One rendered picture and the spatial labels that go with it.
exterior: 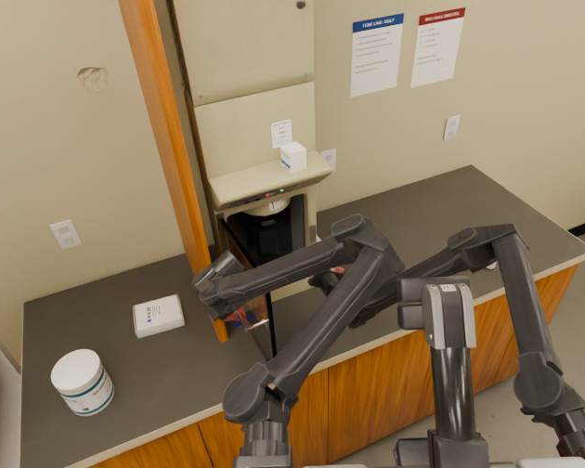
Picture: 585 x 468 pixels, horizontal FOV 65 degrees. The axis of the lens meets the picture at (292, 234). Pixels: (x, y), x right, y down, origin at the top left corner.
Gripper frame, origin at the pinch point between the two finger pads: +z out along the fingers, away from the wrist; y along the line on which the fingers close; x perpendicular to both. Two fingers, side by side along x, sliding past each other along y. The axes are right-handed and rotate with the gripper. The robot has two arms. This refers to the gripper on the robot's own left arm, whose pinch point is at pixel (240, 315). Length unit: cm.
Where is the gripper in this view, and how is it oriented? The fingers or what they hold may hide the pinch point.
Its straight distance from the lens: 128.8
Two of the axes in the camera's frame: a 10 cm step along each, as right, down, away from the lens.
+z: 4.1, 5.6, 7.2
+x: 4.8, 5.4, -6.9
